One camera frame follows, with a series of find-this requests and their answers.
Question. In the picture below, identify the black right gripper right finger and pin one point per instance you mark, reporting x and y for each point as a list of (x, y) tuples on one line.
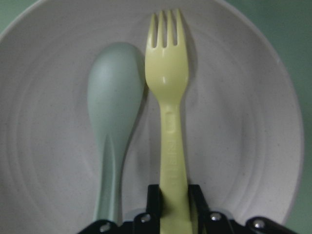
[(198, 209)]

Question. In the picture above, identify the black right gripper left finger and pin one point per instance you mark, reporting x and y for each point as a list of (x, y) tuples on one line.
[(153, 209)]

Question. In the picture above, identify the white round bowl plate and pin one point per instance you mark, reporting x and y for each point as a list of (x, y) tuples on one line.
[(231, 122)]

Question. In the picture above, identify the yellow plastic fork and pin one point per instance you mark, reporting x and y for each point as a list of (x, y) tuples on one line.
[(167, 75)]

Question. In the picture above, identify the pale green plastic spoon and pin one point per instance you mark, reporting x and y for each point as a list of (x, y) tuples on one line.
[(114, 95)]

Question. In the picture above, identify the light green serving tray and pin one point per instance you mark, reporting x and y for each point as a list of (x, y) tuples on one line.
[(280, 24)]

